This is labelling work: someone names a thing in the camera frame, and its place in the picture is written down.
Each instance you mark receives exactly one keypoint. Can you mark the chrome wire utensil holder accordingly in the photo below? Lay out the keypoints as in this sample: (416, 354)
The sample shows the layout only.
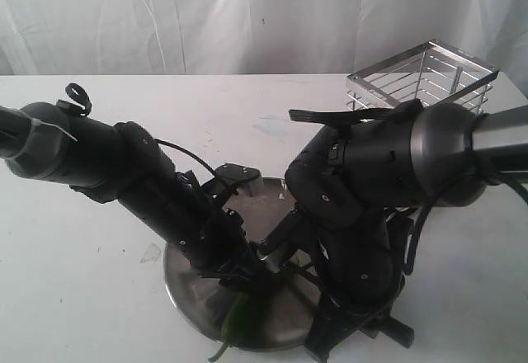
(432, 72)

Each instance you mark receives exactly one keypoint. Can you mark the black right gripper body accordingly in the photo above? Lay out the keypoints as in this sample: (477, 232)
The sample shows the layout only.
(365, 278)

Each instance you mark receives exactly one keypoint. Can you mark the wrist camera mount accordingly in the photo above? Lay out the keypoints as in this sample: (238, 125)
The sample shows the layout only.
(284, 231)
(243, 179)

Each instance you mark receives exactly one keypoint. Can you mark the white backdrop curtain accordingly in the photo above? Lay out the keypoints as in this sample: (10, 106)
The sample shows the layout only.
(248, 36)

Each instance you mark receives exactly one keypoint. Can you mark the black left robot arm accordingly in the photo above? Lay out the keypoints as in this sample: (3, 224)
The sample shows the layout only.
(125, 163)

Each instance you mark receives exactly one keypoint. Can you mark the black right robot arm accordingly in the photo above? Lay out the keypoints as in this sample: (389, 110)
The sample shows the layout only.
(364, 187)

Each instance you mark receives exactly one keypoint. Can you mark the green chili pepper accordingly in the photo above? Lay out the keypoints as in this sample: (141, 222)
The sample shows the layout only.
(245, 321)

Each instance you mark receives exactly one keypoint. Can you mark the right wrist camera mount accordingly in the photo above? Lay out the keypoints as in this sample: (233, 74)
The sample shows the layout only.
(284, 231)

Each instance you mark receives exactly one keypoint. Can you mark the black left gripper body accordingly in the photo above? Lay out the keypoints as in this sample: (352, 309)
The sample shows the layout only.
(218, 250)

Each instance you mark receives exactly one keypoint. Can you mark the black handled kitchen knife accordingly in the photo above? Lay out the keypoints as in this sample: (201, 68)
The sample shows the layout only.
(303, 289)

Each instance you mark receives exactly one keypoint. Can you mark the round steel plate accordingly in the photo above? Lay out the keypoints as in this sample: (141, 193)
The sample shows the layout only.
(204, 302)

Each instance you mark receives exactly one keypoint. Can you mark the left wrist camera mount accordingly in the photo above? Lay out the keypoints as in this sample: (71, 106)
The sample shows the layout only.
(243, 179)

